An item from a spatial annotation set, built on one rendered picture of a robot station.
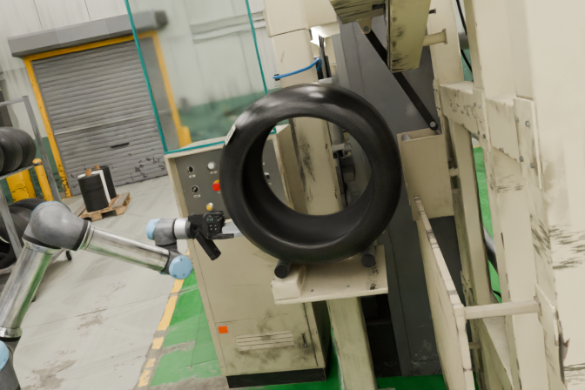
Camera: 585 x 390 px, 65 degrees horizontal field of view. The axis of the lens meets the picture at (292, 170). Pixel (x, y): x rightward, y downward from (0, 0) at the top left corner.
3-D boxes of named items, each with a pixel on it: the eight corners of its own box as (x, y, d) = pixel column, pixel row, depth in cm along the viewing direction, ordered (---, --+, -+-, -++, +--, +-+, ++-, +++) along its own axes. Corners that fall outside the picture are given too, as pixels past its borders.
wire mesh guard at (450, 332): (437, 350, 188) (410, 188, 175) (441, 350, 188) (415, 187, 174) (496, 594, 101) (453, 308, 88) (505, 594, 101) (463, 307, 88)
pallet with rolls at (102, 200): (86, 210, 824) (74, 169, 809) (131, 199, 839) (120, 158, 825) (70, 227, 708) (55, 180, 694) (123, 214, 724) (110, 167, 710)
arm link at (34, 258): (-44, 381, 128) (41, 198, 135) (-38, 359, 140) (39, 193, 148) (3, 387, 133) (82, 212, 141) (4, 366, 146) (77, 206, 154)
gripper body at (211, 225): (218, 217, 153) (184, 218, 155) (221, 241, 155) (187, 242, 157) (225, 210, 161) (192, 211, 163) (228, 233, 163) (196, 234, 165)
